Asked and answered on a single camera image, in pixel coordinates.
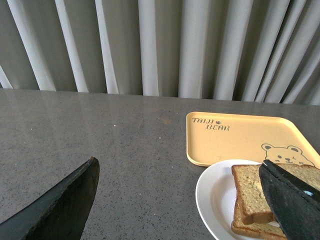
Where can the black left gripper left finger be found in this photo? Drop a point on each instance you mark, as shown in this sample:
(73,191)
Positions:
(60,213)

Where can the bread slice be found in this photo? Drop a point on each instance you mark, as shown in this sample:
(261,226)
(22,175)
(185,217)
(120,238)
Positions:
(263,231)
(251,206)

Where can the yellow bear tray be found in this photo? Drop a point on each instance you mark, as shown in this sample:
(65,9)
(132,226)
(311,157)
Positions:
(214,137)

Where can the grey pleated curtain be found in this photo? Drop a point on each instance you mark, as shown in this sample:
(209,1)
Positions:
(243,50)

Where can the white round plate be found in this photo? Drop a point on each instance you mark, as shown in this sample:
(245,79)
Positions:
(215,196)

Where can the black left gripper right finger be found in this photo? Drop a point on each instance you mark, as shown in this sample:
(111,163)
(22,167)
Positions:
(294,203)

